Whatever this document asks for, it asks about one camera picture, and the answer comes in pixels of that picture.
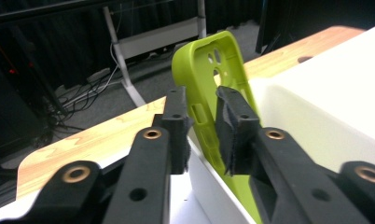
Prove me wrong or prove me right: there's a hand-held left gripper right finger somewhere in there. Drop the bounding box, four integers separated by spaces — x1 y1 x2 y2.
215 85 374 224

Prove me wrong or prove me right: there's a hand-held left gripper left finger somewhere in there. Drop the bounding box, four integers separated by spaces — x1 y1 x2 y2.
102 86 194 224

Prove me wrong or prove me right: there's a green phone case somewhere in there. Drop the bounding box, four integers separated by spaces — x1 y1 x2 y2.
171 30 265 224

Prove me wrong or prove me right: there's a white plastic storage bin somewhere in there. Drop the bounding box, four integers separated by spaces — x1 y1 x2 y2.
185 77 375 224

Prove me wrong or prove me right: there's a white metal stand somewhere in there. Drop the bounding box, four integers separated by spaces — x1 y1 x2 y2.
102 0 208 108

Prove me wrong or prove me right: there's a black metal stand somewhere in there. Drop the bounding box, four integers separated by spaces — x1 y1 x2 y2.
255 0 290 56

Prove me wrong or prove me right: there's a white table board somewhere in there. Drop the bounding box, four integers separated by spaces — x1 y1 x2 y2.
0 23 375 224

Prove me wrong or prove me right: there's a bundle of floor cables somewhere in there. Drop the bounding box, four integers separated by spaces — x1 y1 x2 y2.
49 46 132 125

